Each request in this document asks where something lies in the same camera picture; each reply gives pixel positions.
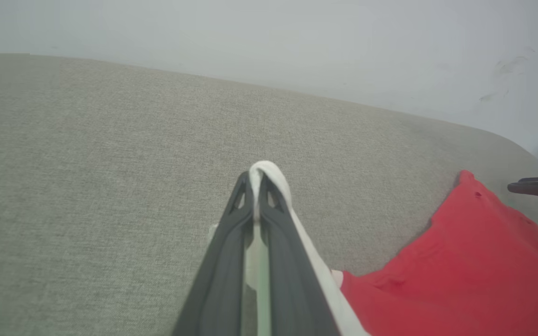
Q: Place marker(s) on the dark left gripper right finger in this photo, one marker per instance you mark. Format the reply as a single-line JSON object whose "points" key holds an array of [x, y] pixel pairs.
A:
{"points": [[292, 289]]}

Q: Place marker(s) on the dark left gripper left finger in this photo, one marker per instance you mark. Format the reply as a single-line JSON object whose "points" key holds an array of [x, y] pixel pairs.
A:
{"points": [[217, 289]]}

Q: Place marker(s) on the red and white garment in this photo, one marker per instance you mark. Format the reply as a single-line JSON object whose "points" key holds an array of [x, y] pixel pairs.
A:
{"points": [[460, 270]]}

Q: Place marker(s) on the grey fabric sofa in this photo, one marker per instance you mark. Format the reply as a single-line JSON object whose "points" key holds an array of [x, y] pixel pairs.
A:
{"points": [[87, 186]]}

